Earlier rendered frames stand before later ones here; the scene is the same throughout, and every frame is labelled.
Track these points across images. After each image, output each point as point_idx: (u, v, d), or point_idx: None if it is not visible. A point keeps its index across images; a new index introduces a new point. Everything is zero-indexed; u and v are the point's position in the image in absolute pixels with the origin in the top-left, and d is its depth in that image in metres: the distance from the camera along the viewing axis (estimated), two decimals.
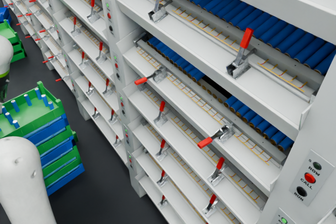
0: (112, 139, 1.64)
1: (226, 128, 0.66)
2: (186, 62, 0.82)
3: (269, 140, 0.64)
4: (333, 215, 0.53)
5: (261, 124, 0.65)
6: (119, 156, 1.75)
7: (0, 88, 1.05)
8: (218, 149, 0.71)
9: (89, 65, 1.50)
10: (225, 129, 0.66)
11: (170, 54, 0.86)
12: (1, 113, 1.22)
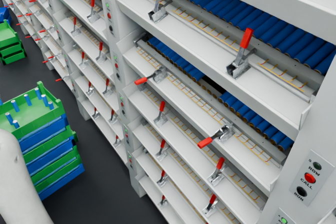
0: (112, 139, 1.64)
1: (226, 128, 0.66)
2: (186, 62, 0.82)
3: (269, 140, 0.64)
4: (333, 215, 0.53)
5: (261, 124, 0.65)
6: (119, 156, 1.75)
7: None
8: (218, 149, 0.71)
9: (89, 65, 1.50)
10: (225, 129, 0.66)
11: (170, 54, 0.86)
12: None
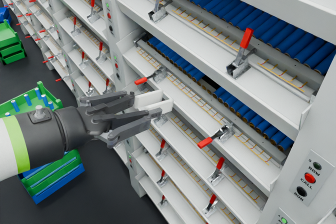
0: None
1: (226, 128, 0.66)
2: (186, 62, 0.82)
3: (269, 140, 0.64)
4: (333, 215, 0.53)
5: (261, 124, 0.65)
6: (119, 156, 1.75)
7: None
8: (218, 149, 0.71)
9: (89, 65, 1.50)
10: (225, 129, 0.66)
11: (170, 54, 0.86)
12: (169, 109, 0.63)
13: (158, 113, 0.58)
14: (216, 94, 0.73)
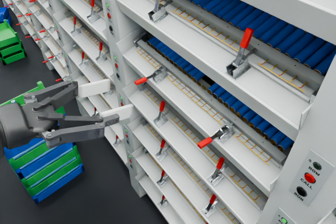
0: (112, 139, 1.64)
1: (226, 128, 0.66)
2: (186, 62, 0.82)
3: (269, 140, 0.64)
4: (333, 215, 0.53)
5: (261, 124, 0.65)
6: (119, 156, 1.75)
7: (9, 116, 0.46)
8: (218, 149, 0.71)
9: (89, 65, 1.50)
10: (225, 129, 0.66)
11: (170, 54, 0.86)
12: (109, 79, 0.63)
13: None
14: (216, 94, 0.73)
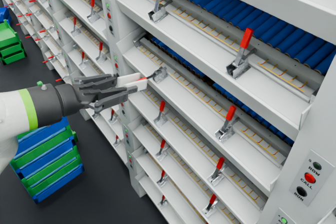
0: (112, 139, 1.64)
1: (231, 125, 0.67)
2: None
3: None
4: (333, 215, 0.53)
5: None
6: (119, 156, 1.75)
7: (65, 92, 0.66)
8: (218, 149, 0.71)
9: (89, 65, 1.50)
10: None
11: (174, 51, 0.86)
12: (140, 73, 0.81)
13: None
14: (221, 90, 0.74)
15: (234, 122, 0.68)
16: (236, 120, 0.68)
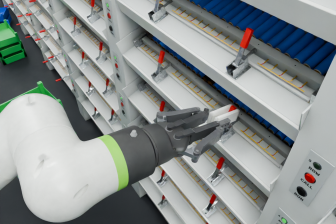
0: None
1: (231, 125, 0.67)
2: None
3: (274, 135, 0.64)
4: (333, 215, 0.53)
5: None
6: None
7: (158, 137, 0.49)
8: (218, 149, 0.71)
9: (89, 65, 1.50)
10: None
11: (174, 50, 0.86)
12: (233, 104, 0.64)
13: None
14: (221, 90, 0.74)
15: (234, 122, 0.68)
16: (236, 120, 0.68)
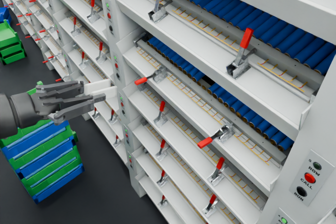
0: (112, 139, 1.64)
1: (226, 128, 0.66)
2: (186, 62, 0.82)
3: (269, 140, 0.64)
4: (333, 215, 0.53)
5: (261, 124, 0.65)
6: (119, 156, 1.75)
7: (21, 102, 0.60)
8: (218, 149, 0.71)
9: (89, 65, 1.50)
10: (225, 129, 0.66)
11: (170, 54, 0.86)
12: (110, 79, 0.75)
13: None
14: (216, 94, 0.73)
15: None
16: None
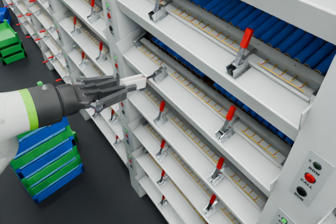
0: (112, 139, 1.64)
1: (231, 125, 0.67)
2: None
3: None
4: (333, 215, 0.53)
5: None
6: (119, 156, 1.75)
7: (66, 92, 0.66)
8: (218, 149, 0.71)
9: (89, 65, 1.50)
10: None
11: (174, 51, 0.86)
12: (142, 74, 0.80)
13: None
14: (221, 90, 0.74)
15: (234, 122, 0.68)
16: (236, 120, 0.68)
